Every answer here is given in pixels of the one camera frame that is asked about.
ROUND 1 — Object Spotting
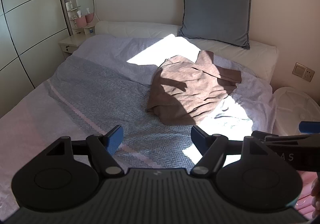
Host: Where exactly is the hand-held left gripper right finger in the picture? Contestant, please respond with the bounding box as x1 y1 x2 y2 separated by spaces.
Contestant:
191 125 272 178

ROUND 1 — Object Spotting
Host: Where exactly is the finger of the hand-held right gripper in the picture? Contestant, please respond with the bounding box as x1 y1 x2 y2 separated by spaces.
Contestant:
251 131 318 143
299 121 320 135

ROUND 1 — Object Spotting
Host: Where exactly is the cream nightstand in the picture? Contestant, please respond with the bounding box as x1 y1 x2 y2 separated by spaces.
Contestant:
58 33 97 59

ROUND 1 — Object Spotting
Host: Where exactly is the cream panelled wardrobe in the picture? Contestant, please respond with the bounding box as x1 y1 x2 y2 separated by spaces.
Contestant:
0 0 73 120

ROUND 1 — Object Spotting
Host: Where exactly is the pink tissue holder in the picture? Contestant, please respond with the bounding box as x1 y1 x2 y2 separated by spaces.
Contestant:
76 11 96 28

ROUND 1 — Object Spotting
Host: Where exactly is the grey square cushion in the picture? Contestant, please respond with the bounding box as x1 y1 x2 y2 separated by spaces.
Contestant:
177 0 253 50

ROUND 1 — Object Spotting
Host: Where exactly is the pale herringbone bed blanket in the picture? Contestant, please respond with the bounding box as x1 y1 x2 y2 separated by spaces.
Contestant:
0 34 278 214

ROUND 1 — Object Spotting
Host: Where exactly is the person's right hand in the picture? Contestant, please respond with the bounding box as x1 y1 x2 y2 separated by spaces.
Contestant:
311 178 320 215

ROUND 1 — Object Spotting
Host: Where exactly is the white small organizer shelf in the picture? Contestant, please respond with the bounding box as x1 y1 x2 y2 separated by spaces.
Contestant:
65 1 83 35

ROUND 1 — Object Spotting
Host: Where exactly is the white long pillow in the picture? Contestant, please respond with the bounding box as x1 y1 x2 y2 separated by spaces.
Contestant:
95 21 279 83

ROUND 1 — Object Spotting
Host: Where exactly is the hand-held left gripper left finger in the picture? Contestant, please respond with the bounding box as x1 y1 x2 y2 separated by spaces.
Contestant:
45 125 125 178

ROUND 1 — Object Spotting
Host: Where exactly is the brown garment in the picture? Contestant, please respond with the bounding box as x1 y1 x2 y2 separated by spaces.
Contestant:
146 50 242 126

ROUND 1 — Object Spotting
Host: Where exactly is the beige wall socket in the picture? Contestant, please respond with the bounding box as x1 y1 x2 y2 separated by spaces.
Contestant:
292 62 315 83

